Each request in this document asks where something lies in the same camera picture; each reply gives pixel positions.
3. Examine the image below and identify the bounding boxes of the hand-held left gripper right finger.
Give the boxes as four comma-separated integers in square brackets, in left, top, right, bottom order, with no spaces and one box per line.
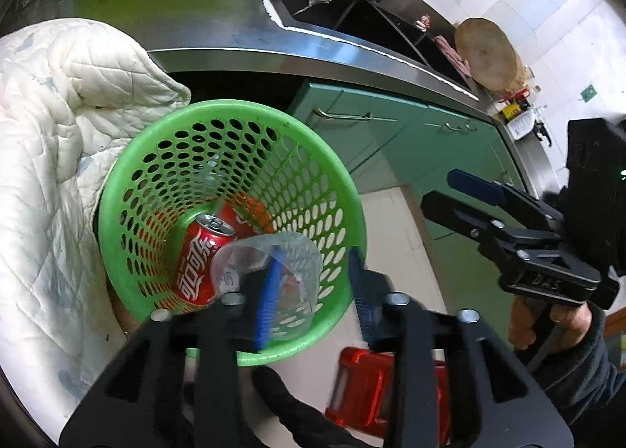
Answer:
[347,246,574,448]

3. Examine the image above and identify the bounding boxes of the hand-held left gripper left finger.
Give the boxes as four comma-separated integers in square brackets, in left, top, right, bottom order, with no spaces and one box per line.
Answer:
[59,245,287,448]

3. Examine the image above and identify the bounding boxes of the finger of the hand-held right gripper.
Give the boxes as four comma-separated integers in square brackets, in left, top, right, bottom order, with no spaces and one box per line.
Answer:
[421,191,564,259]
[446,168,564,230]

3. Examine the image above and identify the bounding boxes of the clear plastic cup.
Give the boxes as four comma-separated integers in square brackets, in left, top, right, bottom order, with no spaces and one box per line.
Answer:
[210,233,324,342]

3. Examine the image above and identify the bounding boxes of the red soda can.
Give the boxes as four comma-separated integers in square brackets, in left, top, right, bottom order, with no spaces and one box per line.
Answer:
[173,213,238,306]

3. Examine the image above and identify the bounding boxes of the green plastic basket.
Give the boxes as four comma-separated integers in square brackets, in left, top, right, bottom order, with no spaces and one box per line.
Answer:
[98,100,367,369]

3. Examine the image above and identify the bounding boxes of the person's right forearm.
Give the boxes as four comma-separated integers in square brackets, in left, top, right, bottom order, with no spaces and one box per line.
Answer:
[513,304,626,430]

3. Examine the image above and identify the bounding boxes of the person's right hand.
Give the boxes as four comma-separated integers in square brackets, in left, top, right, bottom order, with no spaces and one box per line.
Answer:
[507,299,595,365]

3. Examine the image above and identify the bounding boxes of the white plastic container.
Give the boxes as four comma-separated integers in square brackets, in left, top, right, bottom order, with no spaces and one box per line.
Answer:
[509,113,534,141]

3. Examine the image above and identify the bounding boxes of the red plastic stool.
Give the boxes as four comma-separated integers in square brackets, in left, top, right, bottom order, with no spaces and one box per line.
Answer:
[325,347,453,447]

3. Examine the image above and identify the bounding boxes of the green kitchen cabinet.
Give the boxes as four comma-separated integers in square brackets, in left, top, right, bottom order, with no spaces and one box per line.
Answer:
[288,79,532,254]

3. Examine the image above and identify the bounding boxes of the dark clothing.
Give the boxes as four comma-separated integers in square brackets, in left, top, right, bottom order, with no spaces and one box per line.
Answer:
[181,365,373,448]

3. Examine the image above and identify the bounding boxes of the pink cloth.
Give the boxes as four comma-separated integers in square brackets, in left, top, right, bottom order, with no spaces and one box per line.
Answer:
[434,34,473,80]

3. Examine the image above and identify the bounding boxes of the round wooden cutting board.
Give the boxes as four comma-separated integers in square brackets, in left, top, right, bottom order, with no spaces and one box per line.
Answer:
[454,18,527,92]

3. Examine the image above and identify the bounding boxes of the steel sink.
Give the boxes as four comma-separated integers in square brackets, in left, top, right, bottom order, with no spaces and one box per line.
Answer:
[266,0,473,88]

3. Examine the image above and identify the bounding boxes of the white quilted cloth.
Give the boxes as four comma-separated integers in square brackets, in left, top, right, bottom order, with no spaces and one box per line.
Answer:
[0,18,192,429]

